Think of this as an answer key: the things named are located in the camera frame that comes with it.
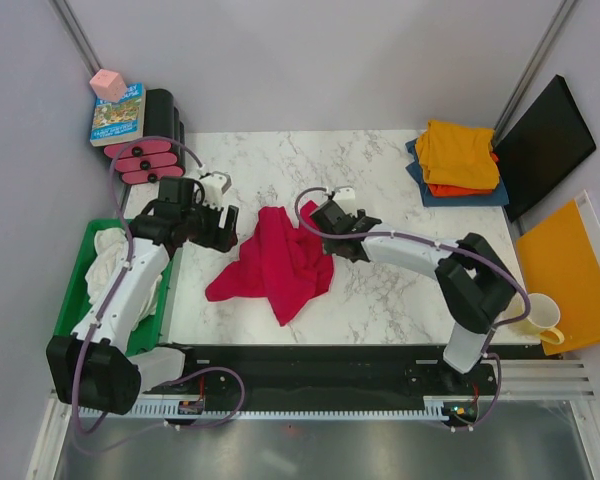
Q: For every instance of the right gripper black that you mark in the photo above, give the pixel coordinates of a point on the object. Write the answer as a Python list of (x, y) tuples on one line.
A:
[(359, 215)]

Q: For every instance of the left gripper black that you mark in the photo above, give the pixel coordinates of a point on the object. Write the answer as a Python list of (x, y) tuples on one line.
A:
[(220, 239)]

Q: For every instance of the crimson red t-shirt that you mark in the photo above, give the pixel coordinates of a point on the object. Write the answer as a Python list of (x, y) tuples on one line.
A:
[(280, 262)]

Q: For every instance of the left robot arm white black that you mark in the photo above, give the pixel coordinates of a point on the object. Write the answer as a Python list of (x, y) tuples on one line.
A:
[(89, 366)]

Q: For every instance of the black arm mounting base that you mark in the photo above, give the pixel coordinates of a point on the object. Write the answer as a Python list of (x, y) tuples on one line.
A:
[(322, 377)]

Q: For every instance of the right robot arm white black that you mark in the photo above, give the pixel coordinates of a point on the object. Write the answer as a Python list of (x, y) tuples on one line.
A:
[(476, 285)]

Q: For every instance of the black pink mini drawer unit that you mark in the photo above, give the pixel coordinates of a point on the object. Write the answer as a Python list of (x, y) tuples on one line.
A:
[(150, 160)]

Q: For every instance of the white crumpled cloth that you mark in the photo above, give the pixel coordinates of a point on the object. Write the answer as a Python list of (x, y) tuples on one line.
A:
[(111, 247)]

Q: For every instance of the colourful paperback book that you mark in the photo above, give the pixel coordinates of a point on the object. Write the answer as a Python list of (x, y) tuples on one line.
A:
[(120, 122)]

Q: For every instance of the mustard yellow folded t-shirt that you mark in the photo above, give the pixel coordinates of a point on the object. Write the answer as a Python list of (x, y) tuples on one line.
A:
[(453, 154)]

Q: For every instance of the green plastic tray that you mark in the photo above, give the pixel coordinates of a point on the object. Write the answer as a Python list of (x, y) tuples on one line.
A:
[(76, 303)]

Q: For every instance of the blue folded t-shirt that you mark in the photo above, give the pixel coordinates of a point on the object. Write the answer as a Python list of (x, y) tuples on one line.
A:
[(498, 197)]

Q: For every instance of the pink cube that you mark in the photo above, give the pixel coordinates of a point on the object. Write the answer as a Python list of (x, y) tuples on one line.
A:
[(108, 85)]

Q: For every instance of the orange folder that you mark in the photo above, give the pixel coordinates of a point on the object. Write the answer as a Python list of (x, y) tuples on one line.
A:
[(557, 260)]

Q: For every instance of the black flat board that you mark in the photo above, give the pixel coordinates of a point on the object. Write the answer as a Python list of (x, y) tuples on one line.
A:
[(548, 142)]

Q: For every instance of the pale yellow mug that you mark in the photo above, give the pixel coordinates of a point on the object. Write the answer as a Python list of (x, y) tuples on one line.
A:
[(542, 321)]

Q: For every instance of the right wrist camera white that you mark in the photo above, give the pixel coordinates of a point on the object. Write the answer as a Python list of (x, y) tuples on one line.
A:
[(345, 198)]

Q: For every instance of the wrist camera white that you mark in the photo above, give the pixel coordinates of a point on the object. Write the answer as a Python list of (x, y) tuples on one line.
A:
[(345, 198), (215, 185)]

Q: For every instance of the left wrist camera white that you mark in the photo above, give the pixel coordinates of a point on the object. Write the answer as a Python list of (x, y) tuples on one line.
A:
[(215, 185)]

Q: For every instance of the white slotted cable duct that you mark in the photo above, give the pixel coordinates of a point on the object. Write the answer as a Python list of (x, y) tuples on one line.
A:
[(172, 408)]

